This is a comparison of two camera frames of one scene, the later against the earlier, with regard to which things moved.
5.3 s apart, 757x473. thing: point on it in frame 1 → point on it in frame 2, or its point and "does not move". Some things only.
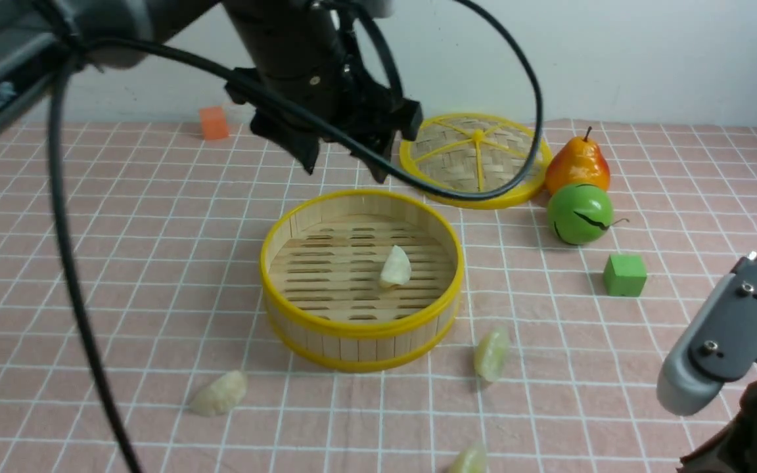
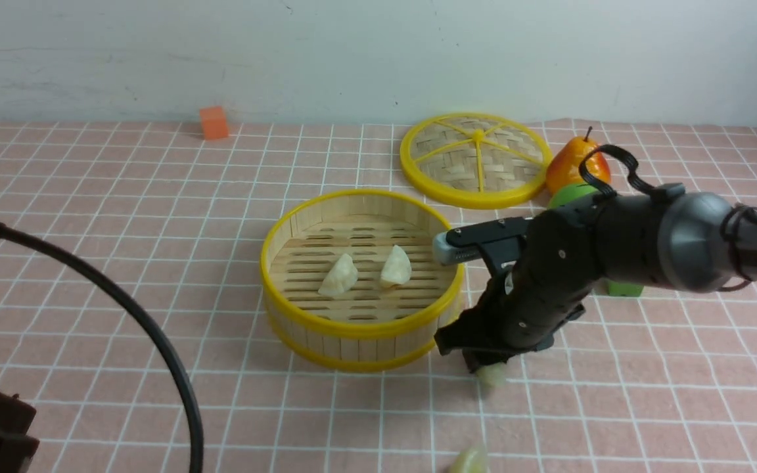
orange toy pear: (579, 161) does not move
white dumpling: (224, 395) → (342, 275)
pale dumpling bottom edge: (473, 460) does not move
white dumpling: (397, 269) does not move
